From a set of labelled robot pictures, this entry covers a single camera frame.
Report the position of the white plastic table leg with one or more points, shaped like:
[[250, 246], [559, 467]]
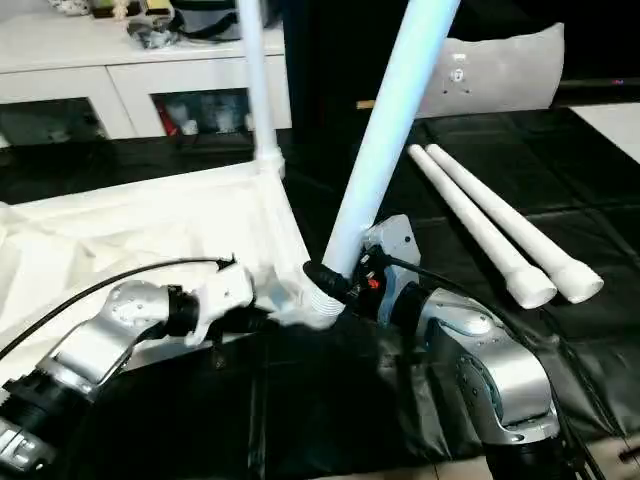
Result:
[[480, 225], [258, 80], [520, 220], [390, 130]]

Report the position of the white plastic table top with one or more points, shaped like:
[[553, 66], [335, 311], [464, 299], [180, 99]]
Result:
[[100, 230]]

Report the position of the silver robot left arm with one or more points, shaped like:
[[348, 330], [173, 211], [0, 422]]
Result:
[[90, 350]]

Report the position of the black work mat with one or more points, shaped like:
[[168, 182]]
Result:
[[330, 400]]

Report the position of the cluster of small bottles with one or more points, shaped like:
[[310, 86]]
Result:
[[205, 112]]

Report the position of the black cabinet with yellow label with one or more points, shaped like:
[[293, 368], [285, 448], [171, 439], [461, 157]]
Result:
[[330, 50]]

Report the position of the white cushion with badge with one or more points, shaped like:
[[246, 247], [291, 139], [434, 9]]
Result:
[[500, 70]]

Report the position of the grey bag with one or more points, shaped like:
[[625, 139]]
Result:
[[210, 18]]

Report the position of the white flat board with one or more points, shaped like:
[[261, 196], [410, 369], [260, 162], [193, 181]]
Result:
[[615, 125]]

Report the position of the white cabinet with glass doors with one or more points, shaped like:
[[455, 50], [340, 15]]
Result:
[[60, 60]]

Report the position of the small colourful figurines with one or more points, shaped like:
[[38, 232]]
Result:
[[110, 6]]

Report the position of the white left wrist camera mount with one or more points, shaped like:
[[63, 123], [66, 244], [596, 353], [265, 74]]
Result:
[[222, 292]]

